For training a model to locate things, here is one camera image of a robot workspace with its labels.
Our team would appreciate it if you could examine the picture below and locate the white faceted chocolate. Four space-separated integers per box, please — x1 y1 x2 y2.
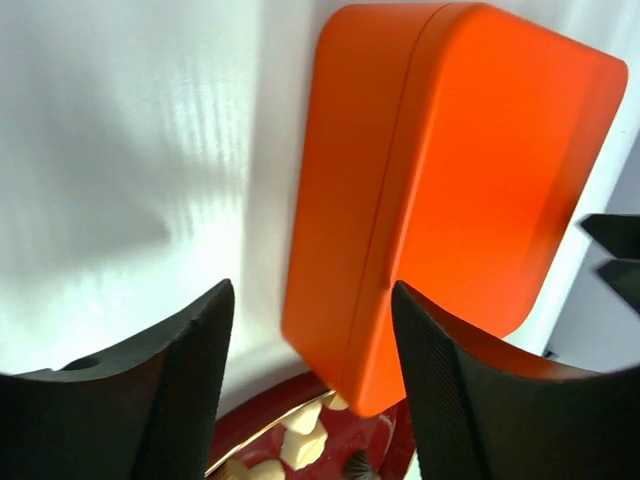
281 400 323 435

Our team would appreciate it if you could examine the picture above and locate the tan square chocolate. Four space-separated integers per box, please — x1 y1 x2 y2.
322 392 349 411

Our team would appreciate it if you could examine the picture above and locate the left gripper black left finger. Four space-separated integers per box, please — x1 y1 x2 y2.
1 279 234 479

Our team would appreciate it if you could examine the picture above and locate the orange chocolate box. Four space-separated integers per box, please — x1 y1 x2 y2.
282 3 439 400

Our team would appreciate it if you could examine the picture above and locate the round red plate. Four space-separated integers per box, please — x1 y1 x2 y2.
205 373 414 479

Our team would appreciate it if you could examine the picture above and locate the orange box lid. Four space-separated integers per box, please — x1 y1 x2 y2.
341 3 628 416

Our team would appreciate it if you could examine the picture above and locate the white cube chocolate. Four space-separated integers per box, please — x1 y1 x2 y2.
280 421 328 471

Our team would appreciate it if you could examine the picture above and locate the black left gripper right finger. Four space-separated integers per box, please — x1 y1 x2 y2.
391 281 639 479

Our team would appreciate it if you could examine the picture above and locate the white swirl chocolate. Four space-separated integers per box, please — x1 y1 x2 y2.
225 459 286 480

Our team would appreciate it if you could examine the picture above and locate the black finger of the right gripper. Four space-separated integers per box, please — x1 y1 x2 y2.
580 213 640 258
596 259 640 313

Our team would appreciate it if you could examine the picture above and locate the dark striped chocolate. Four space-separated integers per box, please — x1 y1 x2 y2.
342 450 378 480

